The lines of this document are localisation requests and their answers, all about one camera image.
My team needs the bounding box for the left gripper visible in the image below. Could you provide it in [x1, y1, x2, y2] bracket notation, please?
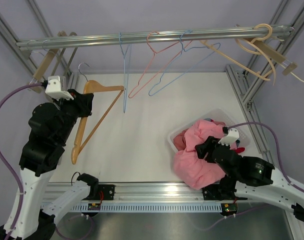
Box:
[53, 88, 94, 144]

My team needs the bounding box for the wooden hanger with shirt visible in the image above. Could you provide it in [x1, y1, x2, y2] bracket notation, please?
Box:
[71, 62, 125, 165]

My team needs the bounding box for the salmon pink t shirt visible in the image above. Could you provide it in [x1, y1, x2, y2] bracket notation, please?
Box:
[173, 119, 227, 152]

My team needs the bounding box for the light pink t shirt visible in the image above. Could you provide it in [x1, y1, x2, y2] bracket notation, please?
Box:
[173, 119, 225, 190]

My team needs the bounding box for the magenta t shirt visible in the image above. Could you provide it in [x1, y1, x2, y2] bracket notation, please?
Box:
[235, 147, 246, 154]

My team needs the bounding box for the pink wire hanger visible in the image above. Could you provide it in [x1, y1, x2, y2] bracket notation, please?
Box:
[127, 31, 179, 99]

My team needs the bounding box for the light blue wire hanger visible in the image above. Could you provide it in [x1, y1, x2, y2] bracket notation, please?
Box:
[148, 30, 221, 97]

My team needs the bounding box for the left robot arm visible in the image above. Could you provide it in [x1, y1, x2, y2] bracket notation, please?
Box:
[0, 89, 99, 240]

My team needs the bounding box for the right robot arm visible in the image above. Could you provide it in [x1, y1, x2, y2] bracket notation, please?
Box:
[195, 136, 304, 222]

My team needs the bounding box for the thin wooden hanger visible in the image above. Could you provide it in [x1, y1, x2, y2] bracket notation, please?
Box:
[200, 40, 276, 82]

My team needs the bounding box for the wooden clip hanger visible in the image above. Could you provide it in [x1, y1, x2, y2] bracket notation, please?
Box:
[253, 40, 298, 76]

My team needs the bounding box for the curved wooden hanger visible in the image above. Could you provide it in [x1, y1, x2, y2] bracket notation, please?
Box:
[235, 23, 276, 84]

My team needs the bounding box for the white plastic basket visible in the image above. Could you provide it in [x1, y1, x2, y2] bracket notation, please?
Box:
[167, 108, 250, 153]

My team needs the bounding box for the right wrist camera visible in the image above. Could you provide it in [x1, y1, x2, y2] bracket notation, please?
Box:
[218, 126, 240, 146]

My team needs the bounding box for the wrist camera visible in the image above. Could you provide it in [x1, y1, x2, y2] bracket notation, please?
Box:
[45, 75, 73, 101]
[218, 126, 240, 146]

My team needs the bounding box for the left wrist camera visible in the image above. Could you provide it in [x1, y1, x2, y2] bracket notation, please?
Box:
[45, 75, 73, 101]

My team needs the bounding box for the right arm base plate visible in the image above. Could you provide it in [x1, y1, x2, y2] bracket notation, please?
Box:
[202, 184, 239, 201]

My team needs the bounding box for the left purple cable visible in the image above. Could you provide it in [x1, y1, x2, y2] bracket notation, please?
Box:
[0, 83, 96, 240]

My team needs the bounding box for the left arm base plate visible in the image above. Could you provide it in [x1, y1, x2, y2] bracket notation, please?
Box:
[84, 184, 115, 201]

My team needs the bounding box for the front aluminium rail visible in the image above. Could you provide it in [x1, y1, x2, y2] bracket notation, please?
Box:
[41, 181, 296, 203]

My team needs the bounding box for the white slotted cable duct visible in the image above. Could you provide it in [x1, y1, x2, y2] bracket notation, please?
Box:
[69, 202, 222, 213]

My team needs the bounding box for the aluminium hanging rail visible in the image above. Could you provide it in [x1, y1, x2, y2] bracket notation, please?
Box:
[16, 25, 294, 51]

